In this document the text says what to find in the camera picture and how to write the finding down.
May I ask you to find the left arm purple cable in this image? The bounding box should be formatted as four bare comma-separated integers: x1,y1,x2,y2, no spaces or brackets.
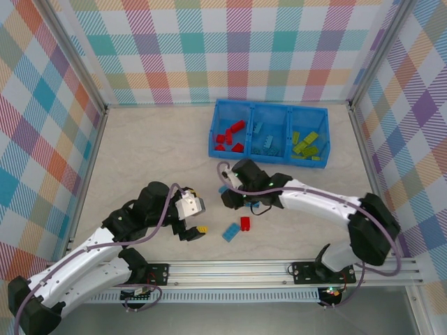
13,184,191,332

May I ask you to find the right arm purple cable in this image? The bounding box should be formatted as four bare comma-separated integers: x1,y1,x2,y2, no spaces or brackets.
216,161,402,310

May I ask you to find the aluminium frame leg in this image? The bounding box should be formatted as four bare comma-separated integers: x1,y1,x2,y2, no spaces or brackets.
404,284,432,335

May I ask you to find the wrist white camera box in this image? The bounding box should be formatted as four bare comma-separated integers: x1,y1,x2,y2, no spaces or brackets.
221,166,242,189
175,189,207,221

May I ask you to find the long aluminium base rail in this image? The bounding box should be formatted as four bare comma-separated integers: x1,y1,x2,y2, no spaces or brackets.
45,257,424,289

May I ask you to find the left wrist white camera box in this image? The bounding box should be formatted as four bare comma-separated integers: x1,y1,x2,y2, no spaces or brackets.
175,189,207,221

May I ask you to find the blue plastic bin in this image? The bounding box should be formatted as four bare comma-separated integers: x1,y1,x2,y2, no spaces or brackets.
248,103,293,165
288,105,332,169
208,98,253,162

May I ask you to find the circuit board with lit leds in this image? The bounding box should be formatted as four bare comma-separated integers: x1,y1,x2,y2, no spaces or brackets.
319,285,343,300

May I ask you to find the green terminal circuit board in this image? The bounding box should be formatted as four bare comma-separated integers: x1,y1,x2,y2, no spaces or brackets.
119,285,154,302

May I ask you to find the aluminium frame post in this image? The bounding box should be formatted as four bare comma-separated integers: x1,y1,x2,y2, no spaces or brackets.
347,0,425,112
36,0,109,116

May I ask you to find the white slotted cable duct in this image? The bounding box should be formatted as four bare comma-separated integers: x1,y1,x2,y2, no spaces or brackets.
82,288,321,304

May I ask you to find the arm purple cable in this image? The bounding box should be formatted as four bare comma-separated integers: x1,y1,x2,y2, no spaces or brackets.
216,161,402,310
13,184,191,332

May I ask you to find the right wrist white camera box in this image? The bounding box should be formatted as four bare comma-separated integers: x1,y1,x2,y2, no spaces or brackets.
221,166,242,189

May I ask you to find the aluminium side frame rail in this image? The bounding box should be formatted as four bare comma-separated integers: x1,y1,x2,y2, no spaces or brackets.
61,106,109,262

